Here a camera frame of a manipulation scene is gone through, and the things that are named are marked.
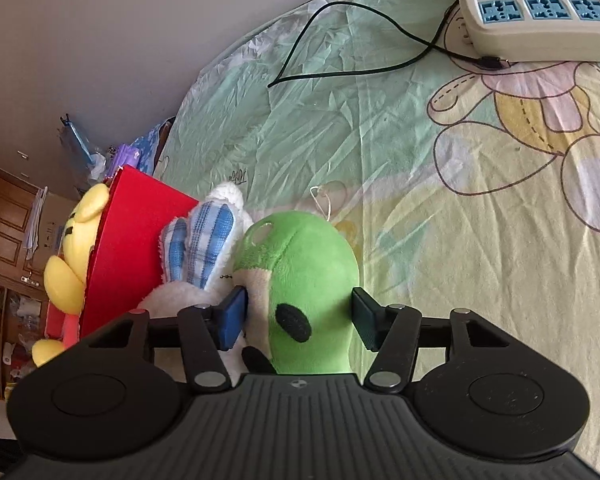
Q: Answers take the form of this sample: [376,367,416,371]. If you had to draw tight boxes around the thin black cable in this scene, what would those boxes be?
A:
[267,1,511,89]

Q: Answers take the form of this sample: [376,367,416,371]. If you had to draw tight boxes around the red cardboard box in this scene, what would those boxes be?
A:
[45,165,201,346]

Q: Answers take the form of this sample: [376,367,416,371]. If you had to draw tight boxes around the green plush toy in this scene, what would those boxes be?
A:
[232,185,361,376]

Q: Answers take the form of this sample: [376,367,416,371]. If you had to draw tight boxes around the white papers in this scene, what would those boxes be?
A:
[22,187,48,261]

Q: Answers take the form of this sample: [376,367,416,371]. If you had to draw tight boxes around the blue floral cloth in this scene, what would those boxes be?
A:
[130,117,176,176]

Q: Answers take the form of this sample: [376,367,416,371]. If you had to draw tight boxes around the yellow tiger plush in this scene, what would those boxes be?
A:
[31,183,111,368]

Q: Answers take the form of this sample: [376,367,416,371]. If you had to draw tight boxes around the white power strip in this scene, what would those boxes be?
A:
[459,0,600,63]

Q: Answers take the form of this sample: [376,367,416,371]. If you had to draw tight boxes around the cartoon print bed sheet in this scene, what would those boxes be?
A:
[152,0,600,476]

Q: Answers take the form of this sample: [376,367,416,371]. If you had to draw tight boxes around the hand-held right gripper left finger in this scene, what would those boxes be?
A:
[87,286,249,395]

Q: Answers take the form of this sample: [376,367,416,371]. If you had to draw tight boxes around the purple packet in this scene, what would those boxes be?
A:
[115,144,141,171]

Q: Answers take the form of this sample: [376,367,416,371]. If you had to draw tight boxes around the white rabbit plush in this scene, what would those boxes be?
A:
[137,182,276,388]

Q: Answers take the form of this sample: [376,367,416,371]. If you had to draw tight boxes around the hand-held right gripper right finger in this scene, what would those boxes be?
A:
[351,287,511,395]

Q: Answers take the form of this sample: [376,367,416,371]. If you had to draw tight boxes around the blue plastic pouch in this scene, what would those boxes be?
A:
[59,114,97,168]

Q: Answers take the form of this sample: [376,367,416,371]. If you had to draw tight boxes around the wooden shelf cabinet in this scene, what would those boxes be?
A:
[0,285,48,401]

